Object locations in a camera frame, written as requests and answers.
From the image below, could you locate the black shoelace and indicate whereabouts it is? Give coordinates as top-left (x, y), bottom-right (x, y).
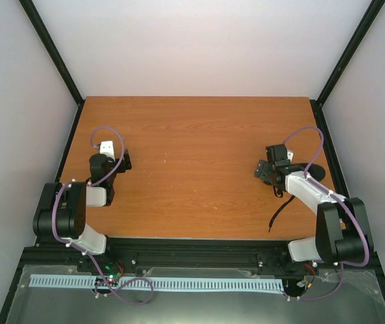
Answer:
top-left (268, 188), bottom-right (295, 232)

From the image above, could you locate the black canvas shoe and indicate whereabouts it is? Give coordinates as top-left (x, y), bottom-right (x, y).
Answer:
top-left (292, 163), bottom-right (326, 182)

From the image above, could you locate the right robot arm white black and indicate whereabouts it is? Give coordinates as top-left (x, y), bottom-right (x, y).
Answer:
top-left (254, 144), bottom-right (373, 267)

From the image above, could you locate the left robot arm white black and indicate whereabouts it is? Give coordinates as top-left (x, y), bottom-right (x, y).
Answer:
top-left (32, 142), bottom-right (132, 272)

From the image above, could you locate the right small connector board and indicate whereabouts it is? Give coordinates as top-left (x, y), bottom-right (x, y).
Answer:
top-left (296, 275), bottom-right (316, 290)

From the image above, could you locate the left green led circuit board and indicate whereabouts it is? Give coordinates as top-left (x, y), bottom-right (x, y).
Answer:
top-left (95, 267), bottom-right (124, 288)

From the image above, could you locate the clear plastic sheet cover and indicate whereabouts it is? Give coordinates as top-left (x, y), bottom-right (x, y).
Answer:
top-left (0, 266), bottom-right (385, 323)

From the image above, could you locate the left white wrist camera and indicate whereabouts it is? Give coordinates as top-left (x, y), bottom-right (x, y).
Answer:
top-left (99, 140), bottom-right (115, 163)

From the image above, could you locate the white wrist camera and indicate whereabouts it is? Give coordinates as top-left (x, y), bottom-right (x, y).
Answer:
top-left (99, 140), bottom-right (115, 163)
top-left (287, 150), bottom-right (294, 161)

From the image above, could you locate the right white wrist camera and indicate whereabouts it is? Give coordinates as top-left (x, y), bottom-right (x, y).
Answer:
top-left (287, 150), bottom-right (294, 161)

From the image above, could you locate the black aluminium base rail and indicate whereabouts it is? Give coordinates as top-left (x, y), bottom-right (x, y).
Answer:
top-left (20, 236), bottom-right (380, 279)

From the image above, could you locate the light blue slotted cable duct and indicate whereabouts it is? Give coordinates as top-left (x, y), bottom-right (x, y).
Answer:
top-left (28, 274), bottom-right (284, 294)

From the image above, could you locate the left black frame post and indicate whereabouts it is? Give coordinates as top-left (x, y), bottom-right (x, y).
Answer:
top-left (18, 0), bottom-right (86, 106)

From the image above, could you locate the black frame post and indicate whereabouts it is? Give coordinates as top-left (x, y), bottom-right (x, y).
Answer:
top-left (18, 0), bottom-right (86, 106)
top-left (316, 0), bottom-right (385, 105)

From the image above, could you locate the right black frame post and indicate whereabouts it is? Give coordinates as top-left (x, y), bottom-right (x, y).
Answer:
top-left (316, 0), bottom-right (385, 105)

